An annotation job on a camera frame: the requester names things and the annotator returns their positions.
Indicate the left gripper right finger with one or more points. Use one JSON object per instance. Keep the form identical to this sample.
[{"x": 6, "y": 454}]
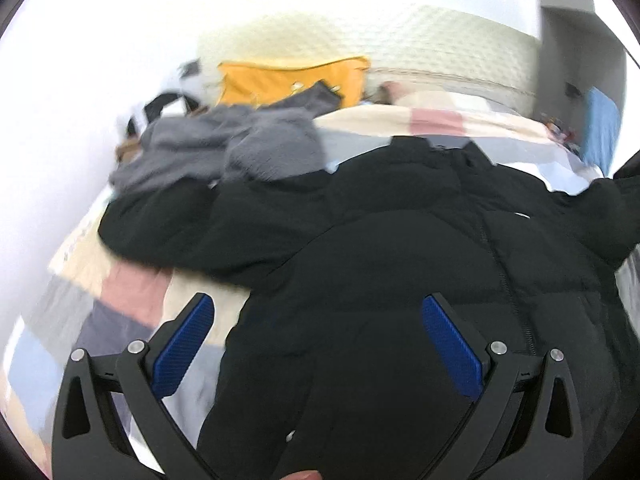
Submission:
[{"x": 524, "y": 420}]

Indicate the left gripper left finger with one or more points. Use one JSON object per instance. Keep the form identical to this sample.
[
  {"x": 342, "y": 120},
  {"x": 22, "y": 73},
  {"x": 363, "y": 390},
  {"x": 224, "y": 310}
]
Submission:
[{"x": 89, "y": 441}]

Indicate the yellow pillow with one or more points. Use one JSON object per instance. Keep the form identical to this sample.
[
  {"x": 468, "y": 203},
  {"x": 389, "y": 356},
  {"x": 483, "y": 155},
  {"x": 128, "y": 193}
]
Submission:
[{"x": 265, "y": 83}]

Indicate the grey wardrobe cabinet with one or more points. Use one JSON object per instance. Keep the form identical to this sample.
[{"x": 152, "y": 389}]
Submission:
[{"x": 578, "y": 51}]

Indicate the grey fleece garment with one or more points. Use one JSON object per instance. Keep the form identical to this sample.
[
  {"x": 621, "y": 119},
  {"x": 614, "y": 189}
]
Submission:
[{"x": 227, "y": 143}]

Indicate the blue towel on chair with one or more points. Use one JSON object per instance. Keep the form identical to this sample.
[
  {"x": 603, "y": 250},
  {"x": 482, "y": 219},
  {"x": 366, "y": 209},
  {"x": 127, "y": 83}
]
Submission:
[{"x": 602, "y": 128}]

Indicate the cream quilted headboard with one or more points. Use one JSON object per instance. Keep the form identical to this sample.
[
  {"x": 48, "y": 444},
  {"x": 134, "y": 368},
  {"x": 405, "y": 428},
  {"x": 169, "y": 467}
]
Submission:
[{"x": 457, "y": 51}]

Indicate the black bag on nightstand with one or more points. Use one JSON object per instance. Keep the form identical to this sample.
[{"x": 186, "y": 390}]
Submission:
[{"x": 154, "y": 109}]

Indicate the colourful checked duvet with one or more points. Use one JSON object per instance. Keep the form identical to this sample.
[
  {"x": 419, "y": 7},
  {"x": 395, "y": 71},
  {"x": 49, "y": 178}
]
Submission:
[{"x": 101, "y": 302}]

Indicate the black puffer jacket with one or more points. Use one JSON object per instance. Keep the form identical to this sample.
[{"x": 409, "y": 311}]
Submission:
[{"x": 329, "y": 366}]

